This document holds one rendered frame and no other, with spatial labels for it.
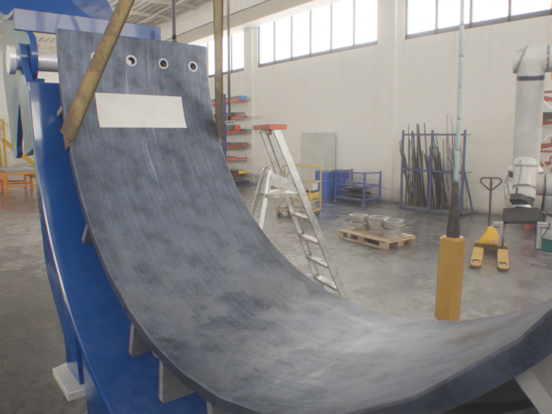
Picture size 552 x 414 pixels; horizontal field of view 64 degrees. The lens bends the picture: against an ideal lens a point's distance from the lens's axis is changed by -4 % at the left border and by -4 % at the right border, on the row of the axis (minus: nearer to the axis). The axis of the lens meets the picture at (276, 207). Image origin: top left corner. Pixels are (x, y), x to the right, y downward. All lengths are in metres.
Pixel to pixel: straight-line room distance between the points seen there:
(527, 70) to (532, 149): 0.34
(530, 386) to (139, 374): 1.33
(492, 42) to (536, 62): 10.44
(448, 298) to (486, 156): 10.77
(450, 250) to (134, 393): 1.18
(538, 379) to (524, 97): 1.79
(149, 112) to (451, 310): 1.46
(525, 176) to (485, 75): 10.75
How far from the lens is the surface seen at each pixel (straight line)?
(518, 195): 1.84
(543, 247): 2.38
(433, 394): 0.62
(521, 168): 1.93
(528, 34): 12.33
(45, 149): 2.13
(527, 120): 2.26
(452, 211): 1.73
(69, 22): 2.60
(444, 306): 1.80
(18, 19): 2.55
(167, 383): 1.40
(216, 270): 1.65
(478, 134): 12.56
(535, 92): 2.26
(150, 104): 2.08
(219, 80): 2.07
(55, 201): 2.06
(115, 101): 2.02
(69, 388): 2.09
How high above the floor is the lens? 1.84
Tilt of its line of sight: 8 degrees down
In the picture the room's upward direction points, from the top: straight up
